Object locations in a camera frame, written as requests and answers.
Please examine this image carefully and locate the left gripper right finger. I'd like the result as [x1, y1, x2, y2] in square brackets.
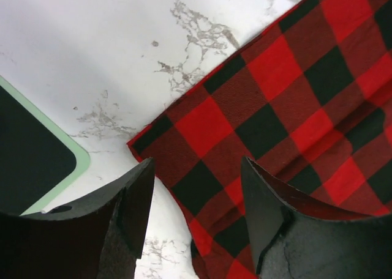
[241, 157, 391, 279]

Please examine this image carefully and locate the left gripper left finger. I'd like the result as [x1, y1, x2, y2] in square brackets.
[1, 158, 155, 278]

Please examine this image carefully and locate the red black plaid shirt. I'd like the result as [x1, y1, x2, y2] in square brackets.
[128, 0, 391, 278]

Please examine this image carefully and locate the black mat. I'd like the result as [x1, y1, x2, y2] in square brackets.
[1, 79, 90, 216]

